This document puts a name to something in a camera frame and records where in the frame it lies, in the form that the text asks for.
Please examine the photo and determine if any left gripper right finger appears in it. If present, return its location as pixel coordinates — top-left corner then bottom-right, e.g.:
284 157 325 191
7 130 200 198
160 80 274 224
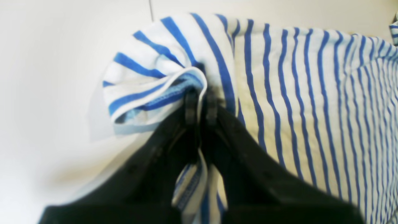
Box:
204 91 364 224

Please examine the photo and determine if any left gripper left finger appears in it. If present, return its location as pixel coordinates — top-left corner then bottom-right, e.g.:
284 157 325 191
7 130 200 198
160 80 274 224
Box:
39 90 199 224

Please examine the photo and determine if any blue white striped T-shirt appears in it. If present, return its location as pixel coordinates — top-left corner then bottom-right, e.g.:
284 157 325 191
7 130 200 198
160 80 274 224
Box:
103 13 398 224

